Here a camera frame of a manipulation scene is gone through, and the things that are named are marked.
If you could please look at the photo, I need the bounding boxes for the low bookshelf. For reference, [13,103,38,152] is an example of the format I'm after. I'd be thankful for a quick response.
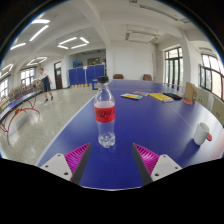
[0,83,43,111]

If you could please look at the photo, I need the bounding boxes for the dark door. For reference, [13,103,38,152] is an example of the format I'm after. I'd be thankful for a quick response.
[53,61,64,90]

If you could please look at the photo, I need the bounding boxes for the person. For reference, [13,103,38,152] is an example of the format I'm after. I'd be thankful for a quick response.
[38,67,55,104]

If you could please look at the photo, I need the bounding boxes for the blue red-legged tennis table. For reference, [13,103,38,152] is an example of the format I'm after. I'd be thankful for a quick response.
[0,89,43,145]

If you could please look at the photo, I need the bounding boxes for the yellow book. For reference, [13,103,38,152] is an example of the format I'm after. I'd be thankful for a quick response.
[148,92,175,103]

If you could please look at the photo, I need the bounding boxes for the black flat case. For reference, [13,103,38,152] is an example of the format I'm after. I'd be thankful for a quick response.
[163,92,184,101]

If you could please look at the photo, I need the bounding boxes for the ceiling strip lights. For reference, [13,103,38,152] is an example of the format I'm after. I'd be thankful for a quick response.
[0,18,91,79]

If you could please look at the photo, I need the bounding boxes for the white cup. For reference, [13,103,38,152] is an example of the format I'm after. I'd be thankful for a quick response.
[193,122,211,146]

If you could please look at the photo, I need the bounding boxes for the yellow and blue booklet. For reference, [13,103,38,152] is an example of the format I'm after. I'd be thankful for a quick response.
[120,92,144,101]

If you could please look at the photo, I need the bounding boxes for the brown cardboard box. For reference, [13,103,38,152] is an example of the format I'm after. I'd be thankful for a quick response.
[184,81,198,103]

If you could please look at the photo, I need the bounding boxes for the wide black-framed window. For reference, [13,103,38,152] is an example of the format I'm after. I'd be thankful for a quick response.
[199,53,224,101]

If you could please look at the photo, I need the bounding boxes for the tall black-framed window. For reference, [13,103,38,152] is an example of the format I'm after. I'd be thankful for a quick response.
[164,47,184,90]

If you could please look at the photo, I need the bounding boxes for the blue partition boards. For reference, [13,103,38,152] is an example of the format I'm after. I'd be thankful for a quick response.
[68,64,106,87]

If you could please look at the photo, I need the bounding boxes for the beige cabinet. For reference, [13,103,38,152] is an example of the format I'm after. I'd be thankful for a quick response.
[211,94,224,126]
[194,85,214,109]

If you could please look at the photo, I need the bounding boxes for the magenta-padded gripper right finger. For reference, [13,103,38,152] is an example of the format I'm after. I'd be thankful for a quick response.
[131,142,184,187]

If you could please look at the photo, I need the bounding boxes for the clear red-labelled drink bottle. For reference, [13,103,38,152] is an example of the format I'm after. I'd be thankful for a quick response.
[93,75,117,149]

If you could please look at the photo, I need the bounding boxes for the low white ball bin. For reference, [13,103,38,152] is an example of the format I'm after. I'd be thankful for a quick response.
[69,83,93,89]

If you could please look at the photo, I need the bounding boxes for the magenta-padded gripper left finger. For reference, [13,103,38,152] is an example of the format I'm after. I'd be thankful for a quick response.
[39,142,93,186]

